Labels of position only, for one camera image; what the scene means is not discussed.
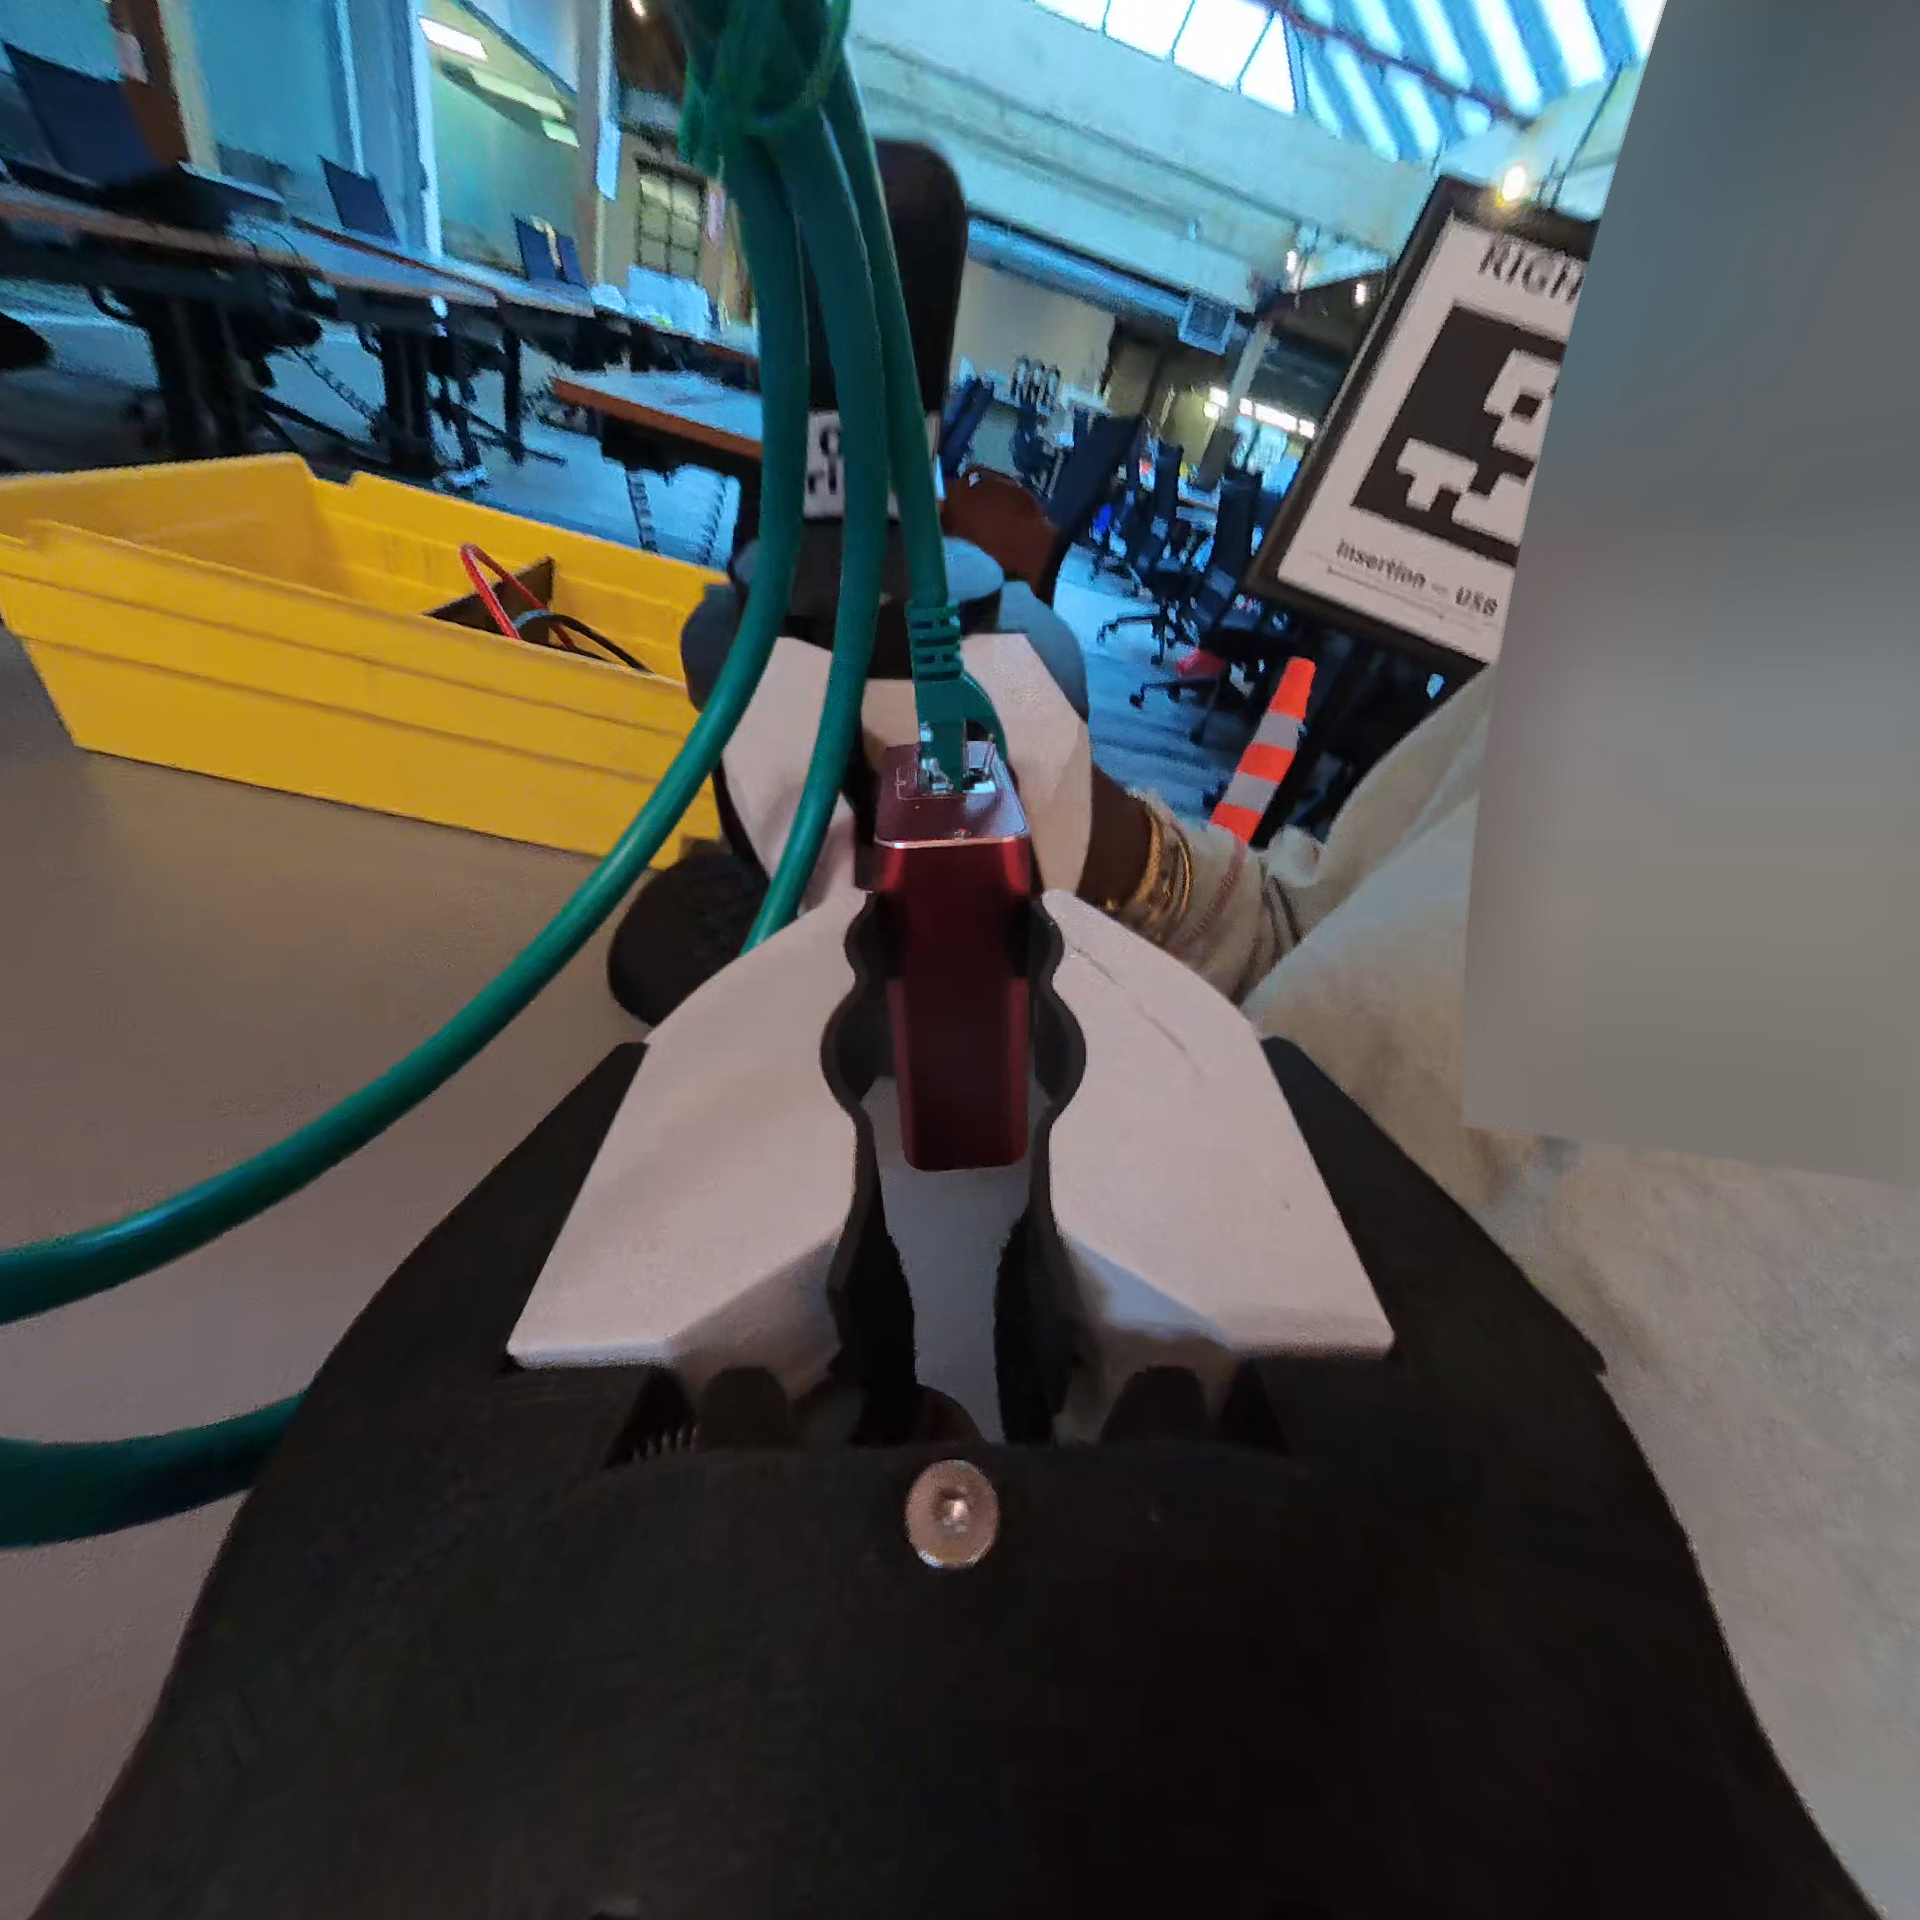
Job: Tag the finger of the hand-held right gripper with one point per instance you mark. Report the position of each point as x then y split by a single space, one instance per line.
772 751
1051 751

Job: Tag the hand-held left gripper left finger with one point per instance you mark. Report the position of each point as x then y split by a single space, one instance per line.
690 1200

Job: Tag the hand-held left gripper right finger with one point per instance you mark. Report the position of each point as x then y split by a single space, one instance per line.
1214 1200

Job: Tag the red ethernet splitter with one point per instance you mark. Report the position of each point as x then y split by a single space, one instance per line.
961 1021

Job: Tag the yellow plastic bin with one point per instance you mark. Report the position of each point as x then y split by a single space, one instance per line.
224 675

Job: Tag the person's right forearm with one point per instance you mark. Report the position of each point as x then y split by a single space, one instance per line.
1261 915

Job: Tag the wooden top office desk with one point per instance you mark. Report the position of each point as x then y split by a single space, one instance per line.
301 279
674 403

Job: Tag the person's right hand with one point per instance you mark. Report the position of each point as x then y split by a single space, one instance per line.
1112 841

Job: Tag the orange traffic cone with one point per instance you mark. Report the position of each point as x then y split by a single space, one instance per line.
1269 765

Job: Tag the row of black office chairs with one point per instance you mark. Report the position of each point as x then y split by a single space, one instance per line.
1200 554

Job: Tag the black bin divider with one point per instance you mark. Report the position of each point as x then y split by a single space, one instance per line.
502 601

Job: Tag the fiducial marker sign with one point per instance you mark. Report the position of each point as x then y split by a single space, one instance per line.
1394 450

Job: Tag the person's beige sweatshirt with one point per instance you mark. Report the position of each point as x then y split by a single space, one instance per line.
1650 1351

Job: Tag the blue office chair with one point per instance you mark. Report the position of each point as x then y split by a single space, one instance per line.
360 202

